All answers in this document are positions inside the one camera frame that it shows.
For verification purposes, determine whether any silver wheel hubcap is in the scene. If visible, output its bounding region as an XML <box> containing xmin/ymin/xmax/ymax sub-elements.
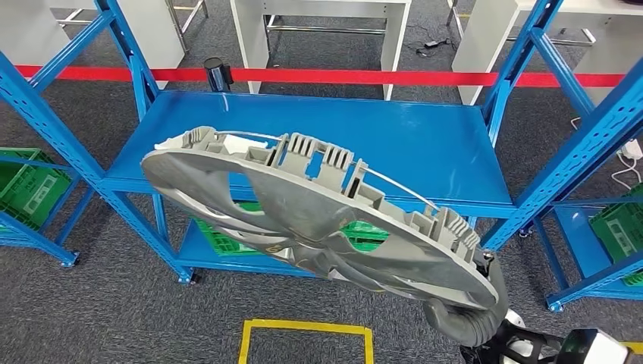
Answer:
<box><xmin>140</xmin><ymin>125</ymin><xmax>499</xmax><ymax>312</ymax></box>

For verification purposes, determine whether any white plastic panel part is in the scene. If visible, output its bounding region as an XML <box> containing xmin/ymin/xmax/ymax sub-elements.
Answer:
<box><xmin>152</xmin><ymin>134</ymin><xmax>270</xmax><ymax>155</ymax></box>

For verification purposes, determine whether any black stanchion post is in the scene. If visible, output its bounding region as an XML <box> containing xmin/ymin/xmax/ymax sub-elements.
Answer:
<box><xmin>202</xmin><ymin>56</ymin><xmax>234</xmax><ymax>93</ymax></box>

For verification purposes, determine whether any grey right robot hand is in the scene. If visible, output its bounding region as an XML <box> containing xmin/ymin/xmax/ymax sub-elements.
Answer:
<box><xmin>423</xmin><ymin>251</ymin><xmax>510</xmax><ymax>333</ymax></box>

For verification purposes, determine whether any white table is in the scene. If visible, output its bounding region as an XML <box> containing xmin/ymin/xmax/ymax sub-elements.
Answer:
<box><xmin>230</xmin><ymin>0</ymin><xmax>412</xmax><ymax>102</ymax></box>
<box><xmin>572</xmin><ymin>30</ymin><xmax>643</xmax><ymax>106</ymax></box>
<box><xmin>50</xmin><ymin>0</ymin><xmax>209</xmax><ymax>90</ymax></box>
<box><xmin>0</xmin><ymin>0</ymin><xmax>71</xmax><ymax>69</ymax></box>
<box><xmin>446</xmin><ymin>0</ymin><xmax>643</xmax><ymax>106</ymax></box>

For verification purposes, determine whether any black power adapter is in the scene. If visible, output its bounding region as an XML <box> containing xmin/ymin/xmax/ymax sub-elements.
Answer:
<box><xmin>406</xmin><ymin>37</ymin><xmax>453</xmax><ymax>58</ymax></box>

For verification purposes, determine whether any red barrier belt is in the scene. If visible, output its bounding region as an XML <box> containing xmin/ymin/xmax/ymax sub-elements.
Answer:
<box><xmin>14</xmin><ymin>65</ymin><xmax>626</xmax><ymax>89</ymax></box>

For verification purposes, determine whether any white power strip cable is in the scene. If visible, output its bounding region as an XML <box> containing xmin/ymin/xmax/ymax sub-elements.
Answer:
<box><xmin>569</xmin><ymin>116</ymin><xmax>643</xmax><ymax>192</ymax></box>

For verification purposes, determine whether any blue metal shelf rack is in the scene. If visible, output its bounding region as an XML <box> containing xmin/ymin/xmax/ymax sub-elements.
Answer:
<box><xmin>0</xmin><ymin>148</ymin><xmax>96</xmax><ymax>268</ymax></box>
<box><xmin>0</xmin><ymin>0</ymin><xmax>643</xmax><ymax>287</ymax></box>
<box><xmin>532</xmin><ymin>198</ymin><xmax>643</xmax><ymax>313</ymax></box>

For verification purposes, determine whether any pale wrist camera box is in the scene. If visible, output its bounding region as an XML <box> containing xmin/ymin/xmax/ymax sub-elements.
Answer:
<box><xmin>554</xmin><ymin>328</ymin><xmax>629</xmax><ymax>364</ymax></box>

